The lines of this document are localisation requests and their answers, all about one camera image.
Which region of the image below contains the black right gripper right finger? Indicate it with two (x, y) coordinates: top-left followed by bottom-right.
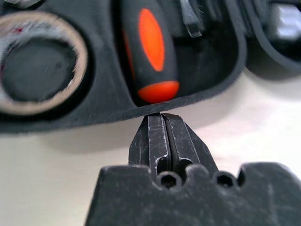
(162, 113), (219, 177)

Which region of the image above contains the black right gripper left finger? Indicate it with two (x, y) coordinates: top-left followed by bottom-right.
(128, 113), (174, 177)

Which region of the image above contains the black tool case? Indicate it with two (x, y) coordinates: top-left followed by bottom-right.
(0, 0), (301, 132)

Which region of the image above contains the screwdriver black orange handle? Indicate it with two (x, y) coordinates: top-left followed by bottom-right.
(120, 0), (181, 105)

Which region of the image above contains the black electrical tape roll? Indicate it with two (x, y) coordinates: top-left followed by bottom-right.
(0, 11), (89, 117)

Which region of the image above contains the claw hammer black orange handle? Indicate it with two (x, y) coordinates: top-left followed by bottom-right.
(270, 3), (301, 41)

